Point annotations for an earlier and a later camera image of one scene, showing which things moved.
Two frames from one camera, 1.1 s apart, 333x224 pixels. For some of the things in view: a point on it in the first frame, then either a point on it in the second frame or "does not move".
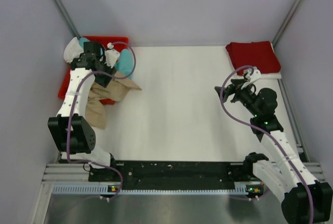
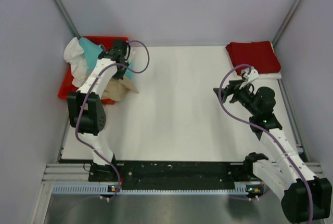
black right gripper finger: [237, 81] does not move
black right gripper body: [245, 96] does not move
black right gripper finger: [225, 94] does not move
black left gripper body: [102, 80] → [119, 73]
